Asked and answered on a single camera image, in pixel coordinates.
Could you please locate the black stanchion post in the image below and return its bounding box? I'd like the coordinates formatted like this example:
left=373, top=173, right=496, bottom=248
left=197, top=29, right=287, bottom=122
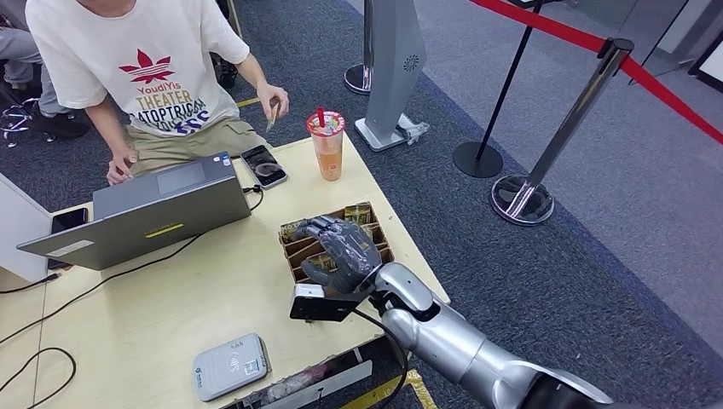
left=453, top=0, right=577, bottom=180

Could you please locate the cardboard card organizer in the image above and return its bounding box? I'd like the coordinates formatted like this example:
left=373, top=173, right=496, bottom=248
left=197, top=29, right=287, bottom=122
left=278, top=202, right=396, bottom=286

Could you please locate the black cable with plug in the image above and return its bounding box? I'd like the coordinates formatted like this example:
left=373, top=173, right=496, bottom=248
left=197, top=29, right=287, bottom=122
left=0, top=273, right=61, bottom=296

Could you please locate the person's left hand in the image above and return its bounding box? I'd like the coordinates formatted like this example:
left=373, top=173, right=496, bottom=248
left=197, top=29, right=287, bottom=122
left=257, top=83, right=290, bottom=123

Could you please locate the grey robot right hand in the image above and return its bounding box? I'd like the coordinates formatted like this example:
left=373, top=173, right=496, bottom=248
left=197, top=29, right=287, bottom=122
left=291, top=215, right=384, bottom=295

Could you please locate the person's right hand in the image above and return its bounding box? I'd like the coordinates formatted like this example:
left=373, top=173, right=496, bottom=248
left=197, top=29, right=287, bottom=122
left=106, top=147, right=140, bottom=187

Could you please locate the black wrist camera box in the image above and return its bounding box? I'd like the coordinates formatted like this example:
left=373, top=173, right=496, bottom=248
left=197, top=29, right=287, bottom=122
left=289, top=282, right=377, bottom=324

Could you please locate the black camera cable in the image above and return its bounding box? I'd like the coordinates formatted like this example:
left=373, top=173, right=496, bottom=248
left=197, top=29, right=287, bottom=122
left=350, top=307, right=411, bottom=409

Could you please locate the white desk crossbar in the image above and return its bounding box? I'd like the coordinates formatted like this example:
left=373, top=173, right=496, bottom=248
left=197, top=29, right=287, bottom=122
left=223, top=360, right=374, bottom=409

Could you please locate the white cabinet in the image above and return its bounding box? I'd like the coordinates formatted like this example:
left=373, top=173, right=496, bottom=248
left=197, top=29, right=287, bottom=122
left=0, top=171, right=55, bottom=285

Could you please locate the red barrier belt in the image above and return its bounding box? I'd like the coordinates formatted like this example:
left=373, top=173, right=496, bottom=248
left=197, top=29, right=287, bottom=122
left=471, top=0, right=610, bottom=55
left=620, top=55, right=723, bottom=145

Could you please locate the black looped cable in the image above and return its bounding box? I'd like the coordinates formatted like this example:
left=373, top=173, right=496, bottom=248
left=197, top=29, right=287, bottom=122
left=0, top=347, right=78, bottom=409

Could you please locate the black laptop power cable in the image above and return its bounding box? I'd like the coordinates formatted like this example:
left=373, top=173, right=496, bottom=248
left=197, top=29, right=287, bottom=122
left=0, top=183, right=265, bottom=347

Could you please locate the chrome swivel chair base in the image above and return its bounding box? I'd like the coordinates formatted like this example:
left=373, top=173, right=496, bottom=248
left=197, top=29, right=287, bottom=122
left=0, top=98, right=58, bottom=149

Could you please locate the black smartphone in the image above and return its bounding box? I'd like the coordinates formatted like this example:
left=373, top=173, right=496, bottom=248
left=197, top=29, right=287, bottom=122
left=46, top=207, right=90, bottom=271
left=240, top=144, right=289, bottom=190

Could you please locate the chrome stanchion post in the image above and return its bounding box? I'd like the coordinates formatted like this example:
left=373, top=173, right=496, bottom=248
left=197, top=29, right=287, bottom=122
left=344, top=0, right=375, bottom=95
left=489, top=37, right=635, bottom=227

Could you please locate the pale wooden board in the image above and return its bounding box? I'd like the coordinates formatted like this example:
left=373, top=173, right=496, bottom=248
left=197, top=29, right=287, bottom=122
left=225, top=0, right=245, bottom=41

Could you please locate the person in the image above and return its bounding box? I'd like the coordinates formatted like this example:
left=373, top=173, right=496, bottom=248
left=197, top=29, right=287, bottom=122
left=25, top=0, right=290, bottom=187
left=0, top=14, right=90, bottom=140

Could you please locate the crumpled clear plastic wrap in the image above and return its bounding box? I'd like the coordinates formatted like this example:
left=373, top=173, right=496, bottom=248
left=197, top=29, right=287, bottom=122
left=395, top=112, right=431, bottom=145

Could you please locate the orange bubble tea cup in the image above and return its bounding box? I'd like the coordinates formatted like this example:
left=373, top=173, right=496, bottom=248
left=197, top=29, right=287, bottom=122
left=306, top=108, right=347, bottom=183

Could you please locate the grey laptop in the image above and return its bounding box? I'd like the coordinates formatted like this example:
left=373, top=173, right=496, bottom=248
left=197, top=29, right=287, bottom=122
left=16, top=152, right=253, bottom=272

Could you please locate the silver kiosk stand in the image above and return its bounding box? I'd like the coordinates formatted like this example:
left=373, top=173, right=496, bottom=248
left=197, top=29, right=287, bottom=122
left=354, top=0, right=431, bottom=153

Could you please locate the black framed panel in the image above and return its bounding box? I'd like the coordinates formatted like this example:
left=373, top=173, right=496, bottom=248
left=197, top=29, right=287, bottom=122
left=687, top=31, right=723, bottom=95

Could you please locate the grey card reader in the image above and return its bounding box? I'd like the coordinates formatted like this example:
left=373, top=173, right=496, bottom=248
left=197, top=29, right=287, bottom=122
left=192, top=332, right=274, bottom=404

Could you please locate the black chair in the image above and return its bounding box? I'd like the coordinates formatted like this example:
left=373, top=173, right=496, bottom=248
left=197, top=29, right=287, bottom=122
left=210, top=51, right=239, bottom=91

